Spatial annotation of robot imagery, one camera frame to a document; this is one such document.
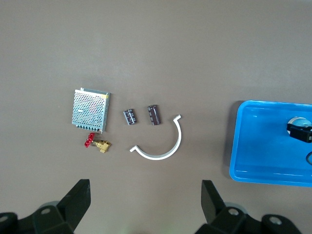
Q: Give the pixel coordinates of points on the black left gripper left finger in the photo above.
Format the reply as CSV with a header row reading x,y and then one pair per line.
x,y
61,219

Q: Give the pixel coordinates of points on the metal mesh power supply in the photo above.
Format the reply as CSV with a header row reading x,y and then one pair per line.
x,y
90,108

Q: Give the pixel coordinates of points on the white curved plastic clamp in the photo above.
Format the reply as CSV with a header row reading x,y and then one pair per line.
x,y
179,135

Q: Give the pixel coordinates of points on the light blue service bell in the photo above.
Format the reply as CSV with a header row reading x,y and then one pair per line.
x,y
298,120

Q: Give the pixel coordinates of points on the short dark capacitor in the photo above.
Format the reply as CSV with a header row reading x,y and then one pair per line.
x,y
130,117

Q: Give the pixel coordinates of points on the blue plastic tray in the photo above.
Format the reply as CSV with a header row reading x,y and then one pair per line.
x,y
263,146

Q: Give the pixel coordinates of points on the long brown capacitor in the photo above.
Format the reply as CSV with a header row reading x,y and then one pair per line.
x,y
154,115

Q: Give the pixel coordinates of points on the brown table mat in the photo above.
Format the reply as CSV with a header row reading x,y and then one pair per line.
x,y
170,48

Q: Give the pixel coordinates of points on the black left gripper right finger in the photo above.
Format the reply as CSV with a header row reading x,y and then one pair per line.
x,y
231,221

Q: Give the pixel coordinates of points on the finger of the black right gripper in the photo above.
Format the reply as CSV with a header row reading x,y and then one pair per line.
x,y
299,132

